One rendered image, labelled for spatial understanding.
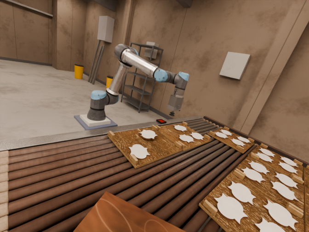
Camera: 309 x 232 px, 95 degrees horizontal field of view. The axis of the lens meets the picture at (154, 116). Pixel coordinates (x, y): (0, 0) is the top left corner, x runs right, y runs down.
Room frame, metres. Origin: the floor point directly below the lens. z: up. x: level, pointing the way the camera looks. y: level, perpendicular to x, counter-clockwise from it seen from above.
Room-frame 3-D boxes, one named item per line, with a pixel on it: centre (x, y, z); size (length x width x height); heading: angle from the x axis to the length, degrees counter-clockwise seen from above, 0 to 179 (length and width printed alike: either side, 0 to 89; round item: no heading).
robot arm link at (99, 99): (1.13, 0.49, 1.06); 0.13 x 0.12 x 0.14; 159
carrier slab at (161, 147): (0.87, 0.01, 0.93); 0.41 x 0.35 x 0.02; 137
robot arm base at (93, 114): (1.12, 0.49, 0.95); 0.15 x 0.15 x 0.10
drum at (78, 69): (6.39, 3.82, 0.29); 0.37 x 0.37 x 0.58
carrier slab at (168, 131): (1.17, -0.29, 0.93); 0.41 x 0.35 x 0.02; 135
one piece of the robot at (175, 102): (1.02, -0.13, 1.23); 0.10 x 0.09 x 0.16; 48
